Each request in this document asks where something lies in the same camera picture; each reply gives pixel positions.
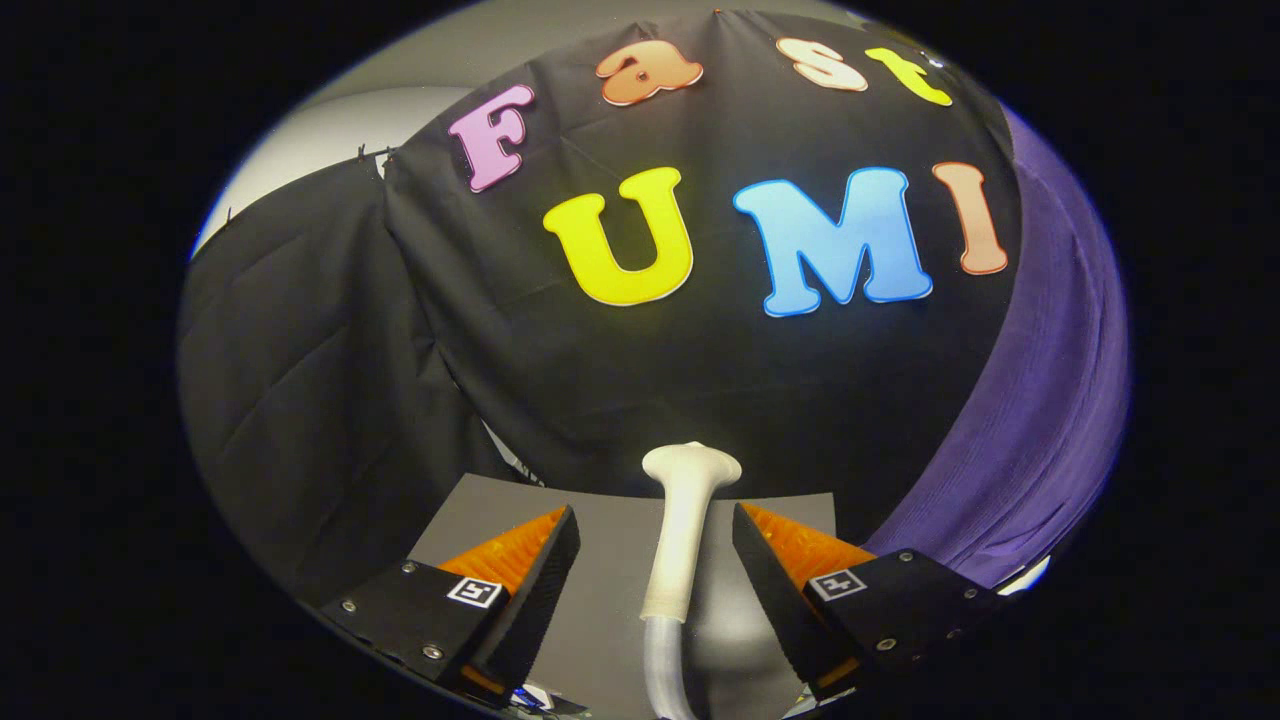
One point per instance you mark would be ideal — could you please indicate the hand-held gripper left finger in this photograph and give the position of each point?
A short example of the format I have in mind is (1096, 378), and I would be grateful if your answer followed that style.
(535, 590)

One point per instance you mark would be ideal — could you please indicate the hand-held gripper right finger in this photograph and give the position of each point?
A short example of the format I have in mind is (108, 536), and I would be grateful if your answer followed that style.
(775, 590)

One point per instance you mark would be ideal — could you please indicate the white garment steamer head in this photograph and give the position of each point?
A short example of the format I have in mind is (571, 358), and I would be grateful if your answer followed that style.
(680, 530)

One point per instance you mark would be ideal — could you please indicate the grey drawer cabinet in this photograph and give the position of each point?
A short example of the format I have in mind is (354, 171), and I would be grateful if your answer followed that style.
(610, 600)

